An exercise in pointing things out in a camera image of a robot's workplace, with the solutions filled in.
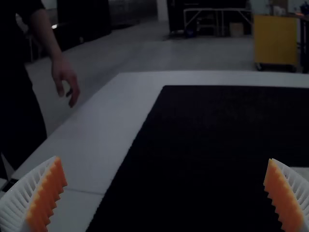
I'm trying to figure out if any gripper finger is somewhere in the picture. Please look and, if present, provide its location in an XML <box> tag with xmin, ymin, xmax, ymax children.
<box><xmin>263</xmin><ymin>158</ymin><xmax>309</xmax><ymax>232</ymax></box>
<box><xmin>0</xmin><ymin>156</ymin><xmax>68</xmax><ymax>232</ymax></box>

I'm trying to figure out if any black mat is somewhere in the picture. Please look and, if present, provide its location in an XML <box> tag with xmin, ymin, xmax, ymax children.
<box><xmin>88</xmin><ymin>85</ymin><xmax>309</xmax><ymax>232</ymax></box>

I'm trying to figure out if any person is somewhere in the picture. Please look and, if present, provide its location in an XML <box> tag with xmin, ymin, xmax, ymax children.
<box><xmin>0</xmin><ymin>0</ymin><xmax>82</xmax><ymax>181</ymax></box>

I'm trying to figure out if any yellow cabinet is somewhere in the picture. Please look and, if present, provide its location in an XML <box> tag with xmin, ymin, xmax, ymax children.
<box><xmin>253</xmin><ymin>13</ymin><xmax>301</xmax><ymax>72</ymax></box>

